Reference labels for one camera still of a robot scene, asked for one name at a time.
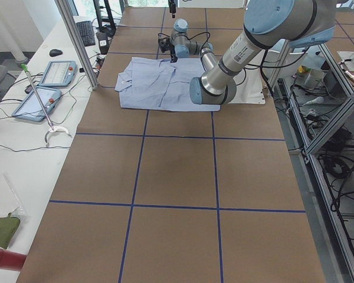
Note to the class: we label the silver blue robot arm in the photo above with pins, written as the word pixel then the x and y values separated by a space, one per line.
pixel 301 23

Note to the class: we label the black keyboard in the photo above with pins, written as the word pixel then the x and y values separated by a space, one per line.
pixel 85 29

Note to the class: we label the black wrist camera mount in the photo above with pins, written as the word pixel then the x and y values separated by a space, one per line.
pixel 164 43

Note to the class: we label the lower blue teach pendant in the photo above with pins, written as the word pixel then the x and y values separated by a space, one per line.
pixel 30 108

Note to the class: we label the red cylinder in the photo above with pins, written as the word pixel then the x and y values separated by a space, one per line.
pixel 11 261

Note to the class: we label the black computer mouse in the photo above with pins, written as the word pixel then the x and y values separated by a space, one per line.
pixel 55 52

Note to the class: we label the light blue striped shirt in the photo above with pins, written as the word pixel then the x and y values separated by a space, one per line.
pixel 160 85

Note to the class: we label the grey aluminium post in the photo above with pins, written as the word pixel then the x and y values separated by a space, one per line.
pixel 69 22

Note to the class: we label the blue teach pendant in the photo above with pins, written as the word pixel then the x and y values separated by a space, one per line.
pixel 58 74
pixel 30 108

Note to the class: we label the upper blue teach pendant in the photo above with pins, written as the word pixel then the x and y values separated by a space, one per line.
pixel 58 74

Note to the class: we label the green pouch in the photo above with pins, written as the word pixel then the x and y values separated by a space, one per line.
pixel 8 227

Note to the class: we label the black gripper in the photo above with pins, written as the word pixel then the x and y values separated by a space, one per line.
pixel 172 7
pixel 173 50

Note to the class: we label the brown paper table cover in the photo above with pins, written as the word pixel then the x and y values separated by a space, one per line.
pixel 154 196

